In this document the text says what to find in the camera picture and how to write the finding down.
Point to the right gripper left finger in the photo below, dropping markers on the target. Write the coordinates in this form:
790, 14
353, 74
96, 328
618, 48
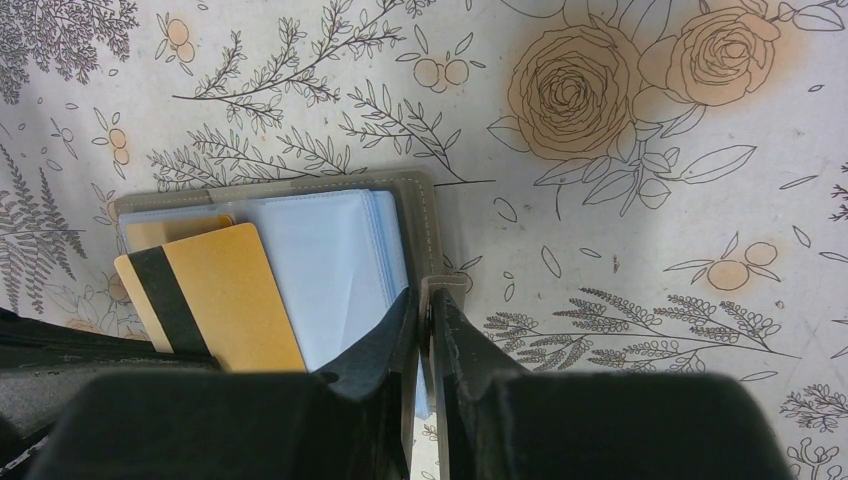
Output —
350, 419

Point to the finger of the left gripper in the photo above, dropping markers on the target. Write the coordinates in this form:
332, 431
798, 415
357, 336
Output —
44, 365

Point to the gold card black stripe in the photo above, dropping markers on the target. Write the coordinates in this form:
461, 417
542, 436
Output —
213, 295

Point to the taupe leather card holder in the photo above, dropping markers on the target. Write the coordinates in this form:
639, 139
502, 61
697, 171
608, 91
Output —
341, 248

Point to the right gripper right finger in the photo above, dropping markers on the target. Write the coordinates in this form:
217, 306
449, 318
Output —
498, 420

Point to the floral patterned table mat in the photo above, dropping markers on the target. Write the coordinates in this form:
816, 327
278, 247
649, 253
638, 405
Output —
623, 185

